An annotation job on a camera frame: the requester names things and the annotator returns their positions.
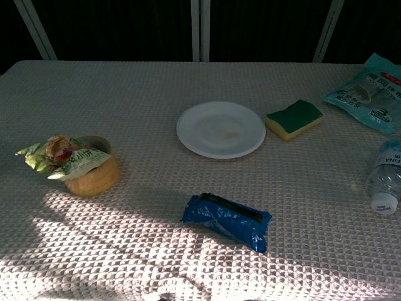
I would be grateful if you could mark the white paper plate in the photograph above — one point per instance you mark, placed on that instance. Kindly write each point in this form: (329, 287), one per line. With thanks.
(220, 129)

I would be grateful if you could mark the white metal frame post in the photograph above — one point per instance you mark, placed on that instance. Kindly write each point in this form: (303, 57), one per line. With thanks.
(200, 30)
(35, 29)
(327, 30)

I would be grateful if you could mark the teal cleaning cloth package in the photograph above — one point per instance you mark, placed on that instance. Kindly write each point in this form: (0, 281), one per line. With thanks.
(369, 94)

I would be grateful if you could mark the blue snack wrapper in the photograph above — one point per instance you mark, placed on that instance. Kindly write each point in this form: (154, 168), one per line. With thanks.
(226, 220)

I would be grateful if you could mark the green yellow sponge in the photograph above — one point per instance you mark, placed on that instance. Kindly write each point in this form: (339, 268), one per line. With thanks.
(293, 118)

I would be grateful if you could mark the clear plastic water bottle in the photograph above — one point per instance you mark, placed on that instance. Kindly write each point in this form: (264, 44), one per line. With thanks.
(386, 178)

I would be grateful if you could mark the wooden bowl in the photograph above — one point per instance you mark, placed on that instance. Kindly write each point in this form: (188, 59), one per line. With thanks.
(94, 180)

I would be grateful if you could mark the woven checkered tablecloth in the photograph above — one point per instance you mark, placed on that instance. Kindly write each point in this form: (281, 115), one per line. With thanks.
(156, 188)

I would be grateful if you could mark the green crumpled snack bag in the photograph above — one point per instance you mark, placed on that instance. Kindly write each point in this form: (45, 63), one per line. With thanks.
(59, 158)

